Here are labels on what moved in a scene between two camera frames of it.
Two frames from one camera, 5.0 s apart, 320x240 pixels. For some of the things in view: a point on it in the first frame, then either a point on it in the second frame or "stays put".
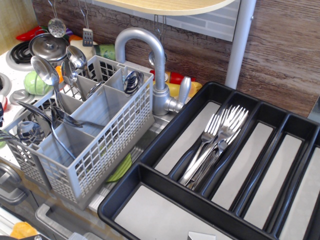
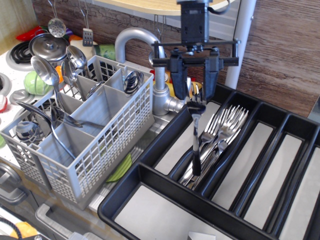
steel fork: (5, 135) → (195, 108)
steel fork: (235, 115) stays put
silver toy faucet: (162, 102) stays put
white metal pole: (240, 43) stays put
